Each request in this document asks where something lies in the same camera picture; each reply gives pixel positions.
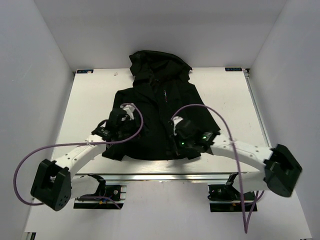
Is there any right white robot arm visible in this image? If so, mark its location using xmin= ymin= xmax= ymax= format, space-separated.
xmin=172 ymin=116 xmax=303 ymax=201

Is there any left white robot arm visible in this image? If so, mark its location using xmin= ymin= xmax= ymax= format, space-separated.
xmin=30 ymin=103 xmax=144 ymax=212

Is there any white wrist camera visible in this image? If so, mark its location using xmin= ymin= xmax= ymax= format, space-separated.
xmin=120 ymin=103 xmax=136 ymax=120
xmin=170 ymin=116 xmax=184 ymax=135

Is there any blue table sticker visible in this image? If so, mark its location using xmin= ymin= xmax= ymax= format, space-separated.
xmin=76 ymin=69 xmax=94 ymax=74
xmin=224 ymin=67 xmax=243 ymax=72

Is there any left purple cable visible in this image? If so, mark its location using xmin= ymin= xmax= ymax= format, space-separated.
xmin=12 ymin=102 xmax=145 ymax=206

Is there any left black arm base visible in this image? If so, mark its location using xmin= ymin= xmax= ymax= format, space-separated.
xmin=73 ymin=181 xmax=127 ymax=210

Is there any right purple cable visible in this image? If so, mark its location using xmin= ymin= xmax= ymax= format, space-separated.
xmin=171 ymin=104 xmax=265 ymax=235

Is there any left blue table sticker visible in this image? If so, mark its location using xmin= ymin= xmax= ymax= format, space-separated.
xmin=76 ymin=69 xmax=94 ymax=74

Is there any right blue table sticker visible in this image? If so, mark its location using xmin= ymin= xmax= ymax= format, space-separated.
xmin=224 ymin=67 xmax=243 ymax=72

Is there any aluminium table frame rail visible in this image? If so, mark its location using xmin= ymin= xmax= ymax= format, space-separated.
xmin=72 ymin=171 xmax=256 ymax=185

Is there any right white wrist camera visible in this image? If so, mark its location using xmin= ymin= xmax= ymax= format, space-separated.
xmin=170 ymin=116 xmax=184 ymax=135

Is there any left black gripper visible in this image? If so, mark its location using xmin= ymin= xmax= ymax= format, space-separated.
xmin=117 ymin=115 xmax=154 ymax=142

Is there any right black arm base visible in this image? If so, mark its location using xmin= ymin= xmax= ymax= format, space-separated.
xmin=207 ymin=184 xmax=242 ymax=213

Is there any purple cable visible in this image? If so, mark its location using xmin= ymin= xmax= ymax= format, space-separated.
xmin=171 ymin=104 xmax=265 ymax=235
xmin=12 ymin=102 xmax=145 ymax=206

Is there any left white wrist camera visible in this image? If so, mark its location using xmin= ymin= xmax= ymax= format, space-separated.
xmin=120 ymin=103 xmax=136 ymax=120

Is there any black jacket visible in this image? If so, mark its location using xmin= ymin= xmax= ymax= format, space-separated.
xmin=102 ymin=50 xmax=220 ymax=161

